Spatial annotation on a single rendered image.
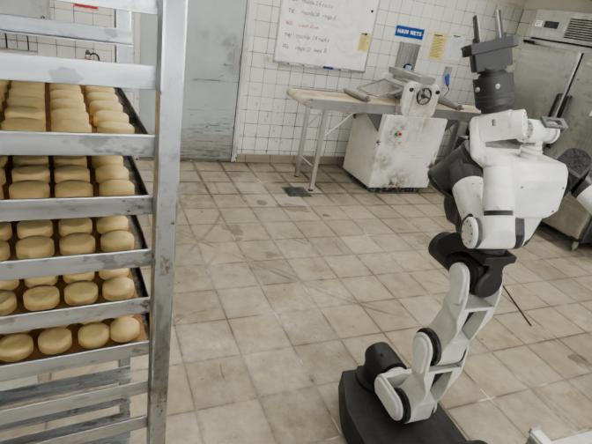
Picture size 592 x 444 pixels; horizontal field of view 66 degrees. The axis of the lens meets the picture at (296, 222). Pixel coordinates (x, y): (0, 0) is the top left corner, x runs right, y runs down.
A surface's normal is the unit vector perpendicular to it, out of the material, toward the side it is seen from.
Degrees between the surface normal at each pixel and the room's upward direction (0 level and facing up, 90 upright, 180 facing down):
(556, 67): 90
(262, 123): 90
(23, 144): 90
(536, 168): 45
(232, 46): 90
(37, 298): 0
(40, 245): 0
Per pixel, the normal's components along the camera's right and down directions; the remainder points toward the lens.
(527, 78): -0.91, 0.03
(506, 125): -0.55, 0.31
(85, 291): 0.16, -0.89
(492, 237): 0.02, 0.67
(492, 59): -0.18, 0.28
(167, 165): 0.43, 0.45
